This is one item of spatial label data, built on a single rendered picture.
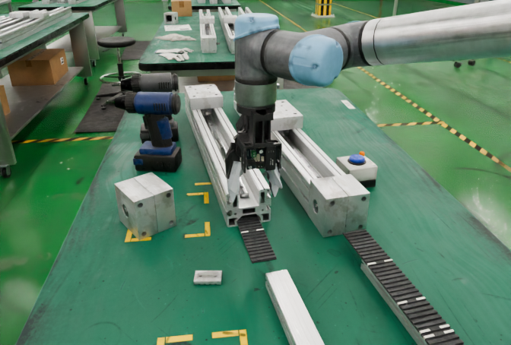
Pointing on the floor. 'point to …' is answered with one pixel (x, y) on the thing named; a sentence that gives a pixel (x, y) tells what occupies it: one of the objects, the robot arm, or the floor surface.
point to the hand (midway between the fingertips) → (252, 193)
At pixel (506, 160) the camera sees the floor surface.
